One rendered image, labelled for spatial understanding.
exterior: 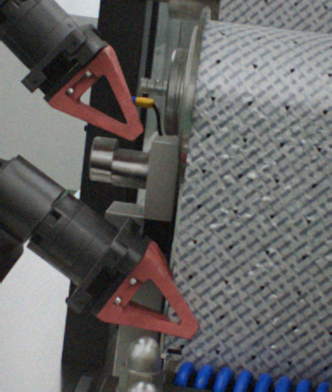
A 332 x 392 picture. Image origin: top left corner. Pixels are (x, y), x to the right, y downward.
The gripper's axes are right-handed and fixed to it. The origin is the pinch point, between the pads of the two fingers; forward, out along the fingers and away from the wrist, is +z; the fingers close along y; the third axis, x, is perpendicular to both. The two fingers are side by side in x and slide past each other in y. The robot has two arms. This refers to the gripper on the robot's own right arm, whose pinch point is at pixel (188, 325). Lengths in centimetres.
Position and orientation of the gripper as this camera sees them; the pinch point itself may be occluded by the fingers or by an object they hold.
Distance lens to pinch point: 91.6
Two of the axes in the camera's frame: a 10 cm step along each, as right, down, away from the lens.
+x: 6.0, -7.8, -1.8
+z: 8.0, 6.1, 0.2
